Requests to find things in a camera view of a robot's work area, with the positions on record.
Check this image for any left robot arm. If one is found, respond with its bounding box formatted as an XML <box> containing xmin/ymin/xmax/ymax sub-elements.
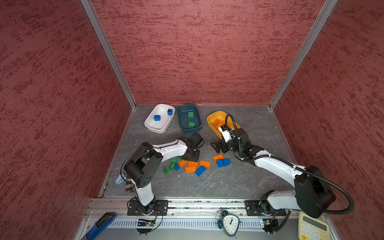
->
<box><xmin>121</xmin><ymin>132</ymin><xmax>204</xmax><ymax>213</ymax></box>

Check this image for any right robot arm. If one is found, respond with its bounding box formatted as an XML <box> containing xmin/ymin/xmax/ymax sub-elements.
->
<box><xmin>211</xmin><ymin>126</ymin><xmax>355</xmax><ymax>218</ymax></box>

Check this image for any orange lego right cluster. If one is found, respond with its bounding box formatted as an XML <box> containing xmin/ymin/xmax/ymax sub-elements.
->
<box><xmin>213</xmin><ymin>154</ymin><xmax>224</xmax><ymax>162</ymax></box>

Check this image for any orange lego diagonal left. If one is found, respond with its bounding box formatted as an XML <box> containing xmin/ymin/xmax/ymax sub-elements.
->
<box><xmin>178</xmin><ymin>160</ymin><xmax>188</xmax><ymax>168</ymax></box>

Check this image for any large blue lego bottom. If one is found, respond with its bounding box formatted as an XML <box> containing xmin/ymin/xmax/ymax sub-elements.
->
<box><xmin>195</xmin><ymin>166</ymin><xmax>207</xmax><ymax>177</ymax></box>

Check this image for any dark teal plastic bin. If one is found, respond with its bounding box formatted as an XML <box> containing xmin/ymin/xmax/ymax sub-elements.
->
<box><xmin>177</xmin><ymin>104</ymin><xmax>202</xmax><ymax>134</ymax></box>

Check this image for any yellow plastic bin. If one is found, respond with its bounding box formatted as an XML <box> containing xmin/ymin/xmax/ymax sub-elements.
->
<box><xmin>207</xmin><ymin>111</ymin><xmax>227</xmax><ymax>140</ymax></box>

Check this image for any white plastic bin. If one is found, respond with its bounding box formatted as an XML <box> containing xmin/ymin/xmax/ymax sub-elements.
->
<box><xmin>144</xmin><ymin>104</ymin><xmax>176</xmax><ymax>134</ymax></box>

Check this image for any plaid pouch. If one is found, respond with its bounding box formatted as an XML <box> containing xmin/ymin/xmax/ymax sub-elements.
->
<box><xmin>125</xmin><ymin>182</ymin><xmax>135</xmax><ymax>193</ymax></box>

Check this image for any light blue small object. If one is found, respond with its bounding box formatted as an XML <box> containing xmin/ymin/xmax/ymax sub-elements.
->
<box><xmin>115</xmin><ymin>176</ymin><xmax>125</xmax><ymax>185</ymax></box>

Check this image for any teal alarm clock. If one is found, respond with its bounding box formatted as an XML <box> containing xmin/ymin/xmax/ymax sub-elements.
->
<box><xmin>216</xmin><ymin>210</ymin><xmax>241</xmax><ymax>238</ymax></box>

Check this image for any left circuit board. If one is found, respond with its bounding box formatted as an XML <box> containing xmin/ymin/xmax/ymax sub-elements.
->
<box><xmin>137</xmin><ymin>219</ymin><xmax>156</xmax><ymax>228</ymax></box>

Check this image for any circuit board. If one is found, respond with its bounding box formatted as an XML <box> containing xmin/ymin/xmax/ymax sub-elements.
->
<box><xmin>263</xmin><ymin>219</ymin><xmax>279</xmax><ymax>232</ymax></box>
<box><xmin>137</xmin><ymin>219</ymin><xmax>156</xmax><ymax>228</ymax></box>

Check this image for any right circuit board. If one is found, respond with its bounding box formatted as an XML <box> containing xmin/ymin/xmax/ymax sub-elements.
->
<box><xmin>263</xmin><ymin>219</ymin><xmax>279</xmax><ymax>232</ymax></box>

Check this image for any blue utility knife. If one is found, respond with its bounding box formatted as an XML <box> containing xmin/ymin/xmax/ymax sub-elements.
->
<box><xmin>81</xmin><ymin>212</ymin><xmax>117</xmax><ymax>240</ymax></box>

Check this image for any yellow calculator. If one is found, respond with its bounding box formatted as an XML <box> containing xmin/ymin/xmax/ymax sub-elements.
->
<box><xmin>298</xmin><ymin>211</ymin><xmax>331</xmax><ymax>240</ymax></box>

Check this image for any aluminium rail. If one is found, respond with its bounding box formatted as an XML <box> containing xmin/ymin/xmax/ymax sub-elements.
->
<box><xmin>86</xmin><ymin>197</ymin><xmax>326</xmax><ymax>218</ymax></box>

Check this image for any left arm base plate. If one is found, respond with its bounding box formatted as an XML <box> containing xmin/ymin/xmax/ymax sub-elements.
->
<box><xmin>127</xmin><ymin>198</ymin><xmax>169</xmax><ymax>216</ymax></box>

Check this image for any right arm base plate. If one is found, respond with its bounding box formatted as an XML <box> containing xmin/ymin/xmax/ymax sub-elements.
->
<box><xmin>245</xmin><ymin>200</ymin><xmax>286</xmax><ymax>217</ymax></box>

